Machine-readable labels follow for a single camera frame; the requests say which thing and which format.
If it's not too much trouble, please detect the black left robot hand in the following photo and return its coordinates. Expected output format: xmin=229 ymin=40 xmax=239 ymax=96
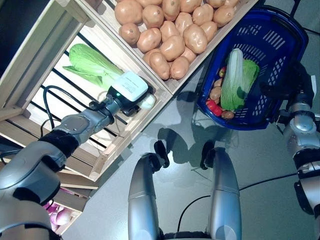
xmin=106 ymin=71 xmax=151 ymax=117

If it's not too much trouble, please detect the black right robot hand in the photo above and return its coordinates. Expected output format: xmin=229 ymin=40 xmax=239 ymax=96
xmin=259 ymin=62 xmax=317 ymax=103

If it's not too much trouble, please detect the green white napa cabbage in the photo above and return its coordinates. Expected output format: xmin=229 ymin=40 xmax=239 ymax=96
xmin=241 ymin=59 xmax=261 ymax=101
xmin=219 ymin=48 xmax=247 ymax=111
xmin=62 ymin=43 xmax=157 ymax=111

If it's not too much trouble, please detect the blue plastic shopping basket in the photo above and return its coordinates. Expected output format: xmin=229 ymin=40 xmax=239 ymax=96
xmin=196 ymin=4 xmax=310 ymax=131

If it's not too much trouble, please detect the slatted wooden cabbage crate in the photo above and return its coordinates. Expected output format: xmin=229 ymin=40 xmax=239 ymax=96
xmin=0 ymin=0 xmax=173 ymax=182

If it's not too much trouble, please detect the red pepper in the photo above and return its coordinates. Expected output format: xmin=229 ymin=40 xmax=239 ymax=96
xmin=206 ymin=99 xmax=223 ymax=117

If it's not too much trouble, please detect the wooden potato crate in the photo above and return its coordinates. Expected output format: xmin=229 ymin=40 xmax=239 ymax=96
xmin=74 ymin=0 xmax=260 ymax=95

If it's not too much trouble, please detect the silver left robot leg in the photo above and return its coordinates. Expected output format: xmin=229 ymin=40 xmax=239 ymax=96
xmin=127 ymin=139 xmax=171 ymax=240

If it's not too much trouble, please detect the silver robot leg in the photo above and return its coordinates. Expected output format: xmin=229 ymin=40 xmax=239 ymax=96
xmin=199 ymin=139 xmax=243 ymax=240
xmin=127 ymin=139 xmax=171 ymax=240

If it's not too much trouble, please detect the wooden onion crate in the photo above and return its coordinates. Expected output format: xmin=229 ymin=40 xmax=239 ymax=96
xmin=49 ymin=187 xmax=88 ymax=236

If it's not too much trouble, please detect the silver right robot leg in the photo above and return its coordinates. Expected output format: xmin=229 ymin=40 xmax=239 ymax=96
xmin=199 ymin=139 xmax=243 ymax=240

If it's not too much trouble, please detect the purple white onion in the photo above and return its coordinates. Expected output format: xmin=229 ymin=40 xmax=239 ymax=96
xmin=56 ymin=209 xmax=73 ymax=226
xmin=44 ymin=202 xmax=60 ymax=216

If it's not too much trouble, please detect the dark robot torso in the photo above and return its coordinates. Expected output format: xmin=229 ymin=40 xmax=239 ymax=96
xmin=162 ymin=231 xmax=213 ymax=240

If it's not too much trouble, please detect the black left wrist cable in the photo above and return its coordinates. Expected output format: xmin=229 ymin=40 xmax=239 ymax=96
xmin=42 ymin=85 xmax=108 ymax=131

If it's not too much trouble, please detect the black floor cable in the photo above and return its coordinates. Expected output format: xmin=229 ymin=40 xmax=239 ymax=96
xmin=238 ymin=172 xmax=300 ymax=191
xmin=177 ymin=194 xmax=212 ymax=232

